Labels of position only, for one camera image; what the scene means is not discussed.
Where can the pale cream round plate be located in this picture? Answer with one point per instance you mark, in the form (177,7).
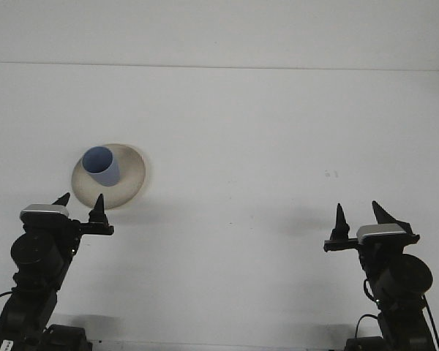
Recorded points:
(131,183)

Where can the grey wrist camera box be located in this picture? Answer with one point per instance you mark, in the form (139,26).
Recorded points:
(44,210)
(382,230)

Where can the pale blue cup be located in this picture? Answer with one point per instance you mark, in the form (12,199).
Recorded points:
(108,175)

